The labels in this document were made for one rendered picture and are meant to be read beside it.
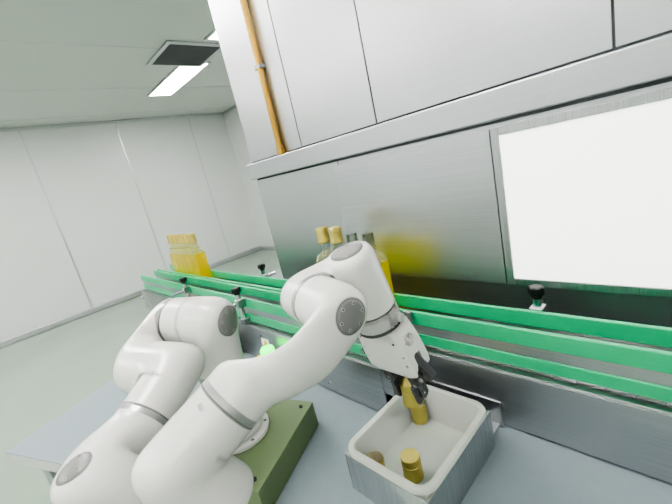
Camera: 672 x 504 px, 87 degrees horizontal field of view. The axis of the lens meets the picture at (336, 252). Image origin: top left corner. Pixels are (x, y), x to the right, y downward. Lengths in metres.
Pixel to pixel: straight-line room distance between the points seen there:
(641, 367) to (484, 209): 0.39
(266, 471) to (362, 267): 0.45
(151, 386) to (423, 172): 0.71
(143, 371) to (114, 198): 5.98
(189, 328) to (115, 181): 5.99
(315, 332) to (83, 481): 0.32
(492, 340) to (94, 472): 0.66
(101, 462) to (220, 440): 0.17
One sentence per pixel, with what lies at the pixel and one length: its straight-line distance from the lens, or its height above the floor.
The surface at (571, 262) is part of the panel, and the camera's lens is 0.84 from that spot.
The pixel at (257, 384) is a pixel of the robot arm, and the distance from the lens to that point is 0.45.
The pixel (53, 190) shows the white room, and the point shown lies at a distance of 6.50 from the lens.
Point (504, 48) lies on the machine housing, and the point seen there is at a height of 1.46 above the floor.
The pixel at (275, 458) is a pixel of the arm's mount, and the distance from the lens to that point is 0.80.
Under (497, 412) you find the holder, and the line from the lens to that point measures 0.84.
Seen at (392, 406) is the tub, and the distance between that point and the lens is 0.79.
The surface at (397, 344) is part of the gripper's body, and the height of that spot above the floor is 1.04.
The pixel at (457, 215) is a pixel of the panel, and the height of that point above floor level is 1.15.
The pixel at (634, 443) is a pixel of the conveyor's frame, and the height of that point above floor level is 0.81.
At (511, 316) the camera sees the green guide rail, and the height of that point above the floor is 0.95.
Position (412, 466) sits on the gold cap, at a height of 0.81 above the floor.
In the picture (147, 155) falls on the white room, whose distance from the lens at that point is 6.84.
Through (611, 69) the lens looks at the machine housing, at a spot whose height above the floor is 1.37.
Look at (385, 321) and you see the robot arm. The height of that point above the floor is 1.08.
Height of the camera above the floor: 1.32
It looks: 13 degrees down
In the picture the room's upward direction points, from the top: 13 degrees counter-clockwise
